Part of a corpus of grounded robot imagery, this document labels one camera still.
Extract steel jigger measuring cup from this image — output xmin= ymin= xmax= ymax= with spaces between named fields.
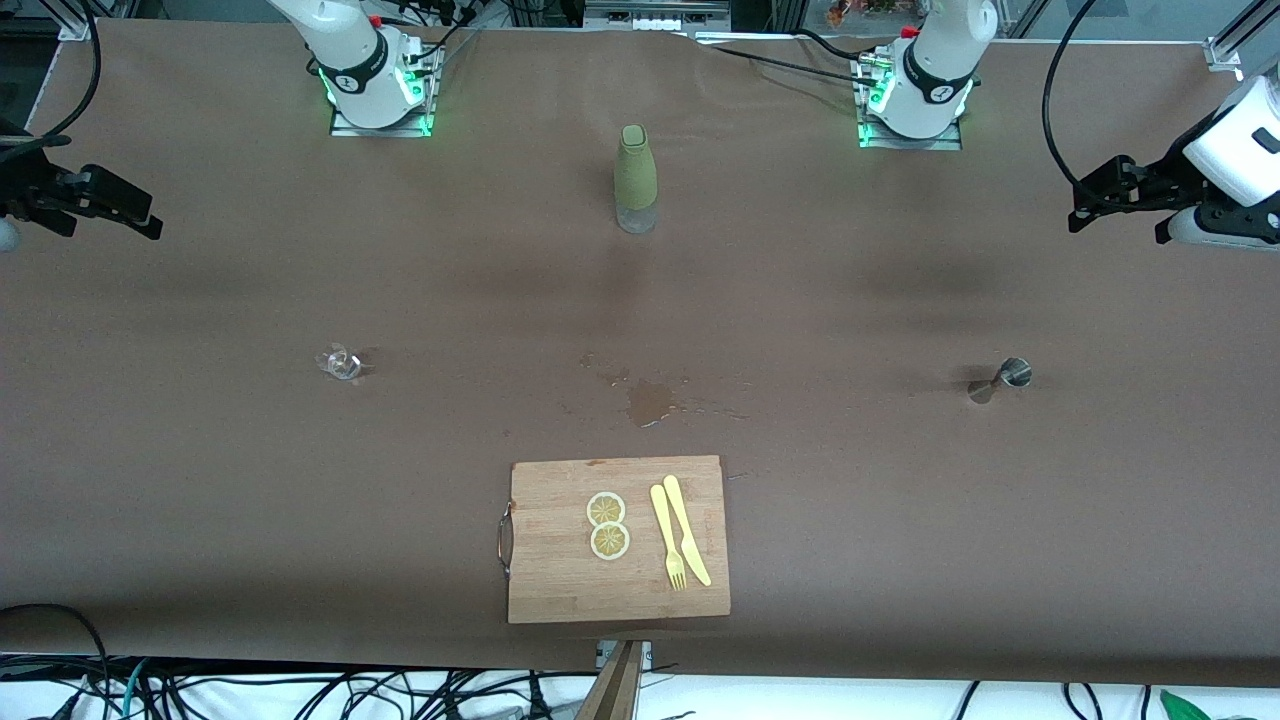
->
xmin=968 ymin=357 xmax=1033 ymax=405

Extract brown table cover sheet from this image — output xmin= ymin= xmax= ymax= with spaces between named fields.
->
xmin=0 ymin=18 xmax=1280 ymax=689

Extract glass bottle with green sleeve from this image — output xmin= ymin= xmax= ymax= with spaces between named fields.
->
xmin=613 ymin=124 xmax=659 ymax=235

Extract grey power strip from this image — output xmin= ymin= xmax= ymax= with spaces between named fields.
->
xmin=585 ymin=0 xmax=731 ymax=31

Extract yellow plastic knife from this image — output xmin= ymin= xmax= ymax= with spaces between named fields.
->
xmin=663 ymin=475 xmax=713 ymax=588

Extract yellow plastic fork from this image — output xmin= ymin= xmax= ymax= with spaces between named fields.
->
xmin=650 ymin=484 xmax=688 ymax=592

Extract wooden cutting board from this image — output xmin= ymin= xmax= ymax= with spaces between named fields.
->
xmin=497 ymin=455 xmax=732 ymax=625

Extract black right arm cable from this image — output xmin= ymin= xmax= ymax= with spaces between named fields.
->
xmin=0 ymin=0 xmax=103 ymax=151

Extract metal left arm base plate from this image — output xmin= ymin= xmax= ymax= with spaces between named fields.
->
xmin=857 ymin=55 xmax=964 ymax=151

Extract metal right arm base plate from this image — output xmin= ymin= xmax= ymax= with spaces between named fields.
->
xmin=330 ymin=45 xmax=438 ymax=139

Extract black base power cable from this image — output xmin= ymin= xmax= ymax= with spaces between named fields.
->
xmin=695 ymin=28 xmax=881 ymax=86

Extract brown wooden post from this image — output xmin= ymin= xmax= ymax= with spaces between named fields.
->
xmin=575 ymin=640 xmax=646 ymax=720

